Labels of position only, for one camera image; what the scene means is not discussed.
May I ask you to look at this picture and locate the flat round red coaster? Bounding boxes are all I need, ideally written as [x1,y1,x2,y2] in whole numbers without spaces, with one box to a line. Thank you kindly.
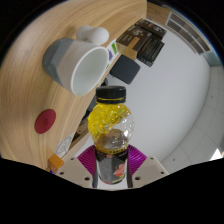
[34,108,57,135]

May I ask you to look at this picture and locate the clear bottle with black cap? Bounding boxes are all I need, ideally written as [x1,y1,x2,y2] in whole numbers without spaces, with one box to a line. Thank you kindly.
[87,85,136,186]

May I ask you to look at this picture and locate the white and grey mug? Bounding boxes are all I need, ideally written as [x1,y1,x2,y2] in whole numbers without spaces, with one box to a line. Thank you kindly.
[41,25,110,98]

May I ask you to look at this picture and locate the sheet with round grey print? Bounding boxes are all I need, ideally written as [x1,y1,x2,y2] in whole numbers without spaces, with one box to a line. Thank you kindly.
[54,132,76,158]

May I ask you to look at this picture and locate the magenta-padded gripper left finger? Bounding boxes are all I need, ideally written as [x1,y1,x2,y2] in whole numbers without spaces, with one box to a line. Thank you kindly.
[54,144,98,189]

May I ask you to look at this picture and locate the black office chair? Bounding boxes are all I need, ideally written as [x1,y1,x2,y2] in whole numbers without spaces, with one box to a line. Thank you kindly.
[109,54,142,85]

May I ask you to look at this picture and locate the ceiling light panel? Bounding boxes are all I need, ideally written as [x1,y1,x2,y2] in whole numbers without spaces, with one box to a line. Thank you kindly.
[208,146,224,162]

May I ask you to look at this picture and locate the black box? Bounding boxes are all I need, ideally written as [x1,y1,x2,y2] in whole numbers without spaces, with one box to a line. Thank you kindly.
[136,34,165,68]

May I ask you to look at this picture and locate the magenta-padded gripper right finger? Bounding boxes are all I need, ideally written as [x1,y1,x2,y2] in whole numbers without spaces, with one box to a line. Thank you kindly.
[125,144,170,189]

